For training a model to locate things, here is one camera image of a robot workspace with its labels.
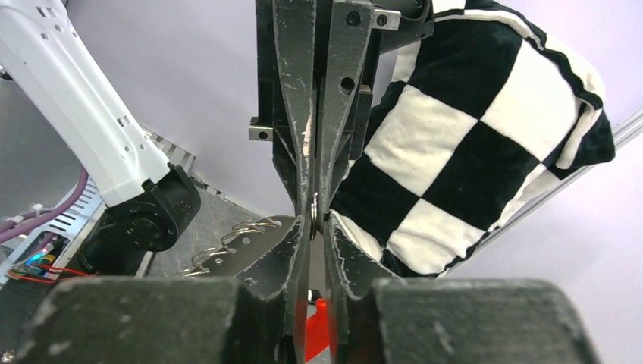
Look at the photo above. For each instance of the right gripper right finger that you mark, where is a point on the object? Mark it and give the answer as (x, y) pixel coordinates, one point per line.
(376, 316)

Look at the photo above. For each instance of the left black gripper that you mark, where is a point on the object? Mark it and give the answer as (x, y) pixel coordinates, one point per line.
(316, 67)

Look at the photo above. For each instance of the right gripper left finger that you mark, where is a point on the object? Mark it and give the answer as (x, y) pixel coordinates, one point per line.
(134, 320)

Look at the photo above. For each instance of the metal key holder red handle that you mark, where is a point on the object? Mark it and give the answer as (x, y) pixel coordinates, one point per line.
(251, 251)

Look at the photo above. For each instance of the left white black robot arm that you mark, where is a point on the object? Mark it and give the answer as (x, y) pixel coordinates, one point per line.
(150, 201)

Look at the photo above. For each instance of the black white checkered cloth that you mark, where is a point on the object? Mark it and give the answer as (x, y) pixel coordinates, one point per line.
(480, 118)

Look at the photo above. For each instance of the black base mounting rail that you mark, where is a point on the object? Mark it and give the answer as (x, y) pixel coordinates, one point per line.
(29, 276)

